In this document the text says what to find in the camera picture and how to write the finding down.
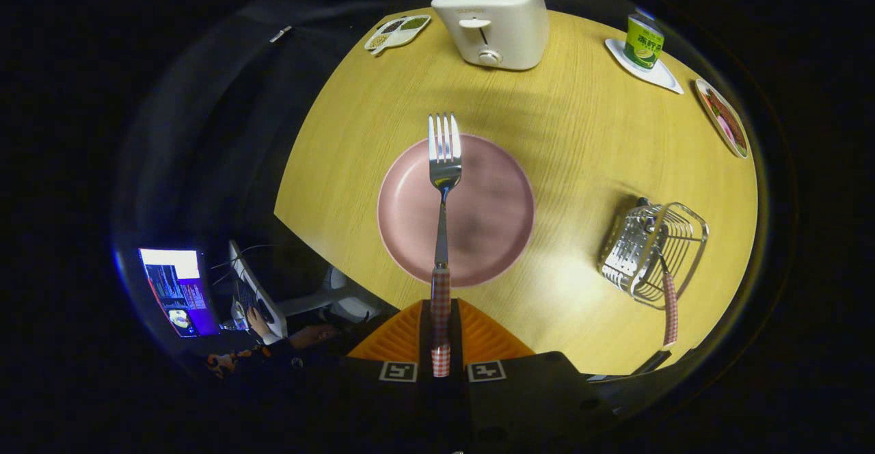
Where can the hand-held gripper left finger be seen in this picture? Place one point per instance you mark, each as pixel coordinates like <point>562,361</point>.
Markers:
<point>425,331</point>

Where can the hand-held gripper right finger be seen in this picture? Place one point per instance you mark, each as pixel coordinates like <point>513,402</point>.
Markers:
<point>456,331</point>

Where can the white chair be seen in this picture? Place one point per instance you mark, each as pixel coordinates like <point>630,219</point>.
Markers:
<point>342,300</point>

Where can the pink plate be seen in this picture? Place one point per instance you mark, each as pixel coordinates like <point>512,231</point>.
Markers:
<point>492,215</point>

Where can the laptop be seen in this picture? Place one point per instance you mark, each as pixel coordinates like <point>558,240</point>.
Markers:
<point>263,307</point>

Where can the computer monitor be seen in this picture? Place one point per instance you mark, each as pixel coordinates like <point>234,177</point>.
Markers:
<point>178,290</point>

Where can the divided condiment dish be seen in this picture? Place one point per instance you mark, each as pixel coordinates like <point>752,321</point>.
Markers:
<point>400,30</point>

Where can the white toaster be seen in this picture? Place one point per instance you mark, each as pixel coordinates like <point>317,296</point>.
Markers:
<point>513,23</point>

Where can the white coaster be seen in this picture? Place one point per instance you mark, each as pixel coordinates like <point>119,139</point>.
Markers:
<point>660,78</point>

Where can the white clip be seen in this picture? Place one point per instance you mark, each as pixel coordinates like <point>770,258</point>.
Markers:
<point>280,34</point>

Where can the green label drink bottle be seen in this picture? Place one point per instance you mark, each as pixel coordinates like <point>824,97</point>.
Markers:
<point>642,47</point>

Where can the brown meat slice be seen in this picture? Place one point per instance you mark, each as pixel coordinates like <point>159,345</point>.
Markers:
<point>730,122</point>

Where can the white food plate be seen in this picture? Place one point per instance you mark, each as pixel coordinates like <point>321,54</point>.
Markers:
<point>704,91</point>

